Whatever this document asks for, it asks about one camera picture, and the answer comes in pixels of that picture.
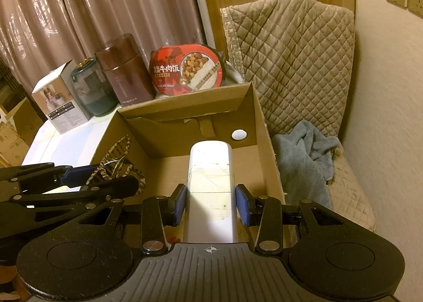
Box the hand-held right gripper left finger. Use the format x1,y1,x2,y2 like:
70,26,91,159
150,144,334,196
71,184,188,255

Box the red instant rice bowl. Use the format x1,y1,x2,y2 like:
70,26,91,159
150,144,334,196
149,43,245,96

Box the brown metal canister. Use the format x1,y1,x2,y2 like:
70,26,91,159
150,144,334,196
95,33,157,106

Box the green glass jar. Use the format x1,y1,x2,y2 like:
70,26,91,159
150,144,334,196
70,57,119,117

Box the printed cardboard carton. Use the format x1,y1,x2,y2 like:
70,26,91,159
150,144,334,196
0,97,45,166

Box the brown cardboard box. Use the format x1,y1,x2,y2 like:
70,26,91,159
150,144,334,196
91,82,297,246

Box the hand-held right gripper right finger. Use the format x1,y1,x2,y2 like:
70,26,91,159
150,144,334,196
235,185,358,255

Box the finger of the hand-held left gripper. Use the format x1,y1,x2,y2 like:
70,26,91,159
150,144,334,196
0,163,100,194
10,176,139,221

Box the white remote control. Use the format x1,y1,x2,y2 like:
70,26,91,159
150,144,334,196
183,141,239,243

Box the pink patterned curtain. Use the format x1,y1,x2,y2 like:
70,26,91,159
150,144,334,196
0,0,207,98

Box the grey blue towel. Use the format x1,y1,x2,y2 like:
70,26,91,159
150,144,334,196
273,120,342,211

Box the checkered pastel tablecloth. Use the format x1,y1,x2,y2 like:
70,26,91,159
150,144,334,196
21,113,119,170

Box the person's left forearm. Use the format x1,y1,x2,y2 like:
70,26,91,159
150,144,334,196
0,266,27,302

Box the quilted beige chair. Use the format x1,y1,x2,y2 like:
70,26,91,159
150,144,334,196
220,0,377,233

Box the white product box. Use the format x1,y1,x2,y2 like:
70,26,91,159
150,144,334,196
31,59,93,134

